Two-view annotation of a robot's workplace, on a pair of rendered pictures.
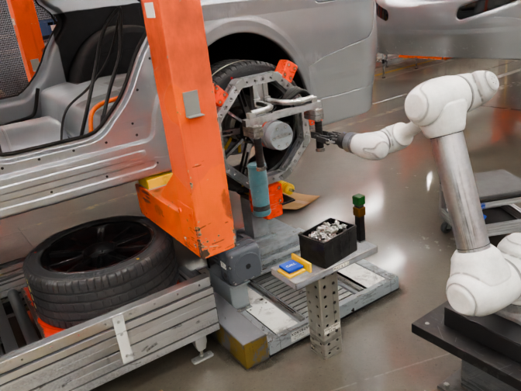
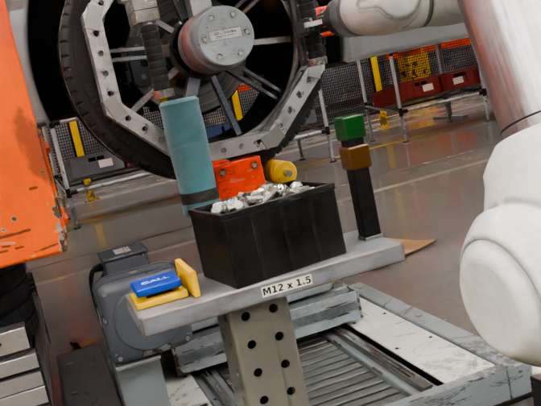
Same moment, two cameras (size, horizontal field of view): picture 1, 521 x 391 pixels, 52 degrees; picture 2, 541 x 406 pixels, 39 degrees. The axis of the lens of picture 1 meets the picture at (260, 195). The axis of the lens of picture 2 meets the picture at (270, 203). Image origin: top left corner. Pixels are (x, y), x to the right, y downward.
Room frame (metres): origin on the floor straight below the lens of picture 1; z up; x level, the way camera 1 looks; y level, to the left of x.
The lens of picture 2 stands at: (0.77, -0.56, 0.75)
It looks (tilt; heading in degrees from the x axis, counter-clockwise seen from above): 9 degrees down; 14
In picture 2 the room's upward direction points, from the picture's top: 12 degrees counter-clockwise
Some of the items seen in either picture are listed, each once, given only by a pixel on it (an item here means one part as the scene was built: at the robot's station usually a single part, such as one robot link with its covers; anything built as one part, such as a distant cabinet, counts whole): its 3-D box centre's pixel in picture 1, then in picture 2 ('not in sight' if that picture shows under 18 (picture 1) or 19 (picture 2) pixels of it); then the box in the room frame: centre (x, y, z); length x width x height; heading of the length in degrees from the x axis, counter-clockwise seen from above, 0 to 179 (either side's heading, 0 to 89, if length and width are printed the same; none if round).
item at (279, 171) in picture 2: (277, 184); (270, 170); (2.67, -0.09, 0.51); 0.29 x 0.06 x 0.06; 31
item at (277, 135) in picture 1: (269, 133); (214, 40); (2.46, -0.08, 0.85); 0.21 x 0.14 x 0.14; 31
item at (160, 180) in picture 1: (155, 178); not in sight; (2.43, 0.49, 0.71); 0.14 x 0.14 x 0.05; 31
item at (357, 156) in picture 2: (359, 210); (355, 156); (2.02, -0.40, 0.59); 0.04 x 0.04 x 0.04; 31
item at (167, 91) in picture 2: (259, 153); (155, 59); (2.23, -0.02, 0.83); 0.04 x 0.04 x 0.16
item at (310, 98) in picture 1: (288, 92); not in sight; (2.47, -0.19, 1.03); 0.19 x 0.18 x 0.11; 31
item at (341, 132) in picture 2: (358, 199); (349, 127); (2.02, -0.40, 0.64); 0.04 x 0.04 x 0.04; 31
